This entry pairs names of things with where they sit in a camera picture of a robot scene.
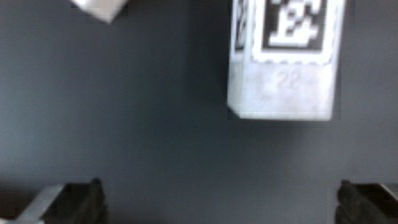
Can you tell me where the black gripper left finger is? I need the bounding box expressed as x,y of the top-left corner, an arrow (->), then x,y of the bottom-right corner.
12,178 -> 108,224

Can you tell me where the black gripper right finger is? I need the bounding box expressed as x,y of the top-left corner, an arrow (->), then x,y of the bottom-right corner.
334,180 -> 398,224

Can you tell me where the white table leg with tag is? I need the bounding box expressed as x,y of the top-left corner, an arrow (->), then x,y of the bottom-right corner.
227,0 -> 346,121

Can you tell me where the white square tabletop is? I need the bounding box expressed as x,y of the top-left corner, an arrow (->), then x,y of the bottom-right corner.
71,0 -> 130,23

